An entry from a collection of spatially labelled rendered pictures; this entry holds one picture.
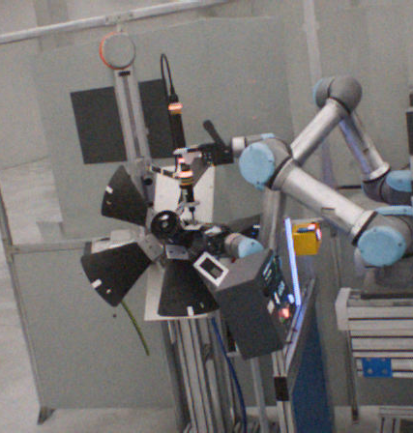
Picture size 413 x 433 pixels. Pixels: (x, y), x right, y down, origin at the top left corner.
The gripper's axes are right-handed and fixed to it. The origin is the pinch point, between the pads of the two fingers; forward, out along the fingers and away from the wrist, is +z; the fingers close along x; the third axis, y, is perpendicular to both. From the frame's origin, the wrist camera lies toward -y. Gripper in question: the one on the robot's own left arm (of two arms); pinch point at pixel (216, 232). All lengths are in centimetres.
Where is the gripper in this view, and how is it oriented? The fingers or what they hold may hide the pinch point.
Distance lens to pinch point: 238.3
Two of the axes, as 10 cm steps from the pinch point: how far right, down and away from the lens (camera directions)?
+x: 2.5, 9.3, 2.6
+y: -8.9, 3.3, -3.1
